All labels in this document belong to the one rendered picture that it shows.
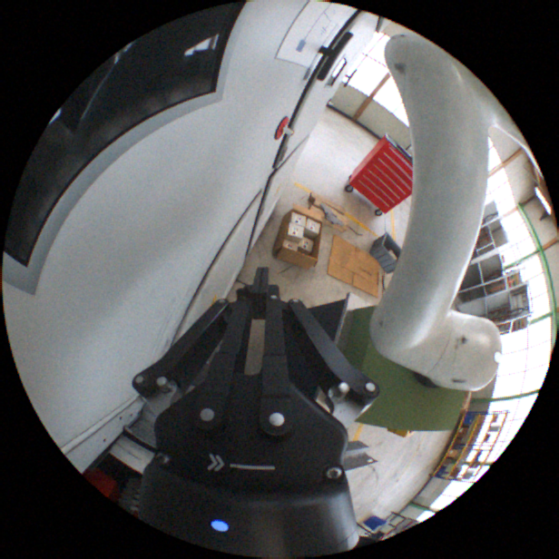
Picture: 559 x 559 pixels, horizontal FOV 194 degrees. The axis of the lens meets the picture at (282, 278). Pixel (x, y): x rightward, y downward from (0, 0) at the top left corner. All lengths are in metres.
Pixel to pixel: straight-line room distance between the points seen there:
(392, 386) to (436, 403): 0.16
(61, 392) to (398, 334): 0.37
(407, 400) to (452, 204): 0.48
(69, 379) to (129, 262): 0.11
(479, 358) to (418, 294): 0.17
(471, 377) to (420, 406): 0.26
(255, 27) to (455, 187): 0.22
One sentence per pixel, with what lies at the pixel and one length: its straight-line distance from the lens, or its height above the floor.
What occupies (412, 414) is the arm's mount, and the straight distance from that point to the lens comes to 0.56.
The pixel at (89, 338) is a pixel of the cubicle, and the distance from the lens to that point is 0.16.
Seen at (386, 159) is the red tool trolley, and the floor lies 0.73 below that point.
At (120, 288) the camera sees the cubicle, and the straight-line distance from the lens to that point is 0.16.
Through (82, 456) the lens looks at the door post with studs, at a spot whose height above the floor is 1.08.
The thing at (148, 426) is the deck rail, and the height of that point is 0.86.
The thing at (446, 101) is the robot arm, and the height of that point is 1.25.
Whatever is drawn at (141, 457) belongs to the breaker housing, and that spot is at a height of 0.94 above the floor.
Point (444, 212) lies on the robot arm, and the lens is 0.20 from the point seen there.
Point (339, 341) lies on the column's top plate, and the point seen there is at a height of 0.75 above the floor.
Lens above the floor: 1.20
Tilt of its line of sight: 66 degrees down
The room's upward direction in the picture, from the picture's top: 49 degrees clockwise
